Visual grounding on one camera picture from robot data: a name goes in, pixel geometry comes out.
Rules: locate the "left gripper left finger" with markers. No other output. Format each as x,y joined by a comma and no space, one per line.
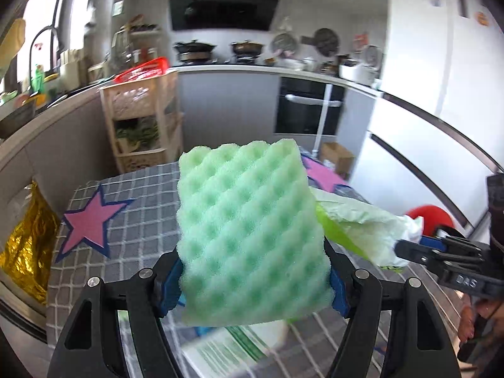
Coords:
89,344

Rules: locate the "black range hood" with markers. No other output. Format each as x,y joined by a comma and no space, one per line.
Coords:
222,14

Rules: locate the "white rice cooker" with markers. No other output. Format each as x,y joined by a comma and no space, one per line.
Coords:
363,67

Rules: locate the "red plastic stool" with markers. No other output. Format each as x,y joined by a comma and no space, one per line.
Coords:
433,217

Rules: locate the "black built-in oven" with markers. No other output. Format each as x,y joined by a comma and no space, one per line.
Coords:
300,105

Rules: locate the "white refrigerator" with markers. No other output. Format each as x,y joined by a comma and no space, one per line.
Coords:
436,131

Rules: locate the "white stick vacuum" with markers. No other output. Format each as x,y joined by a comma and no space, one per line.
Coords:
312,143

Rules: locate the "white green plastic bag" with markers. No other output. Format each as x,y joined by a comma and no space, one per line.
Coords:
366,230

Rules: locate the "gold foil bag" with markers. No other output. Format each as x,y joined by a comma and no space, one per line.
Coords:
26,257

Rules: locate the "beige storage rack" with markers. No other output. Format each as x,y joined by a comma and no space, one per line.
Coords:
144,121

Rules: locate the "black wok on stove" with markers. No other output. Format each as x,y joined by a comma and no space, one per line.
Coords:
194,51

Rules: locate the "black kitchen faucet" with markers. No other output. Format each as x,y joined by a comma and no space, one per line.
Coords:
43,56

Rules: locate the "red plastic basket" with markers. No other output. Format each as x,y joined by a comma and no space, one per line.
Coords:
149,69

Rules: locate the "white green milk carton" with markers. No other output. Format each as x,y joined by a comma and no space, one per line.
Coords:
230,351

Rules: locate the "cardboard box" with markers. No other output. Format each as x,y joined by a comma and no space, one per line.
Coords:
337,158

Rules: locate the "green wavy sponge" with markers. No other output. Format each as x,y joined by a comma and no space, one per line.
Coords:
251,246

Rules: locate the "brown pot on stove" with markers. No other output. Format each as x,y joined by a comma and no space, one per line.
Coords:
246,52

